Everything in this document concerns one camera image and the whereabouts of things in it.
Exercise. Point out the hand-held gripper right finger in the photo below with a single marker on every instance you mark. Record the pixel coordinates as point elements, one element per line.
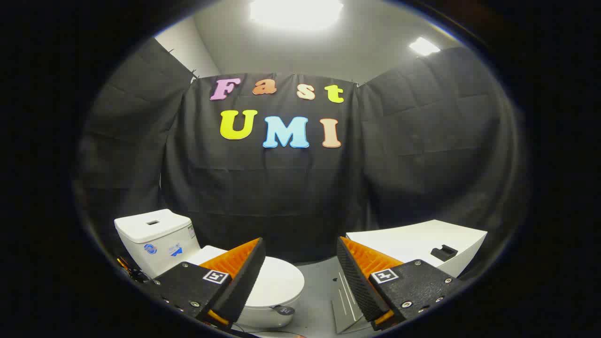
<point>359,281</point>

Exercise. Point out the small ceiling light panel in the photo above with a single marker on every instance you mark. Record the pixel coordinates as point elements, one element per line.
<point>424,46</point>

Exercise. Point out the black backdrop cloth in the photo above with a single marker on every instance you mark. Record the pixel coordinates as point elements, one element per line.
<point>281,188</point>

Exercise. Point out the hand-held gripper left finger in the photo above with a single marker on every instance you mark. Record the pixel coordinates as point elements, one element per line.
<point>244,281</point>

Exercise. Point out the white grey cabinet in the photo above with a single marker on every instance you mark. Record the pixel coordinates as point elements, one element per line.
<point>408,241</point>

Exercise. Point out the white ceramic toilet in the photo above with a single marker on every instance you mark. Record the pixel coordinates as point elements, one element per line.
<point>155,234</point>

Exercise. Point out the white toilet lid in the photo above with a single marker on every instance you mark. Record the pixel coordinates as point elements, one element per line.
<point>277,279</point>

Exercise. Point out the orange black tool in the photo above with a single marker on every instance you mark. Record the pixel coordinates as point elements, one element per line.
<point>124,265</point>

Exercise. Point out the small black round tag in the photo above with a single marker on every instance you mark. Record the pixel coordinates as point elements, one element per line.
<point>284,310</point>

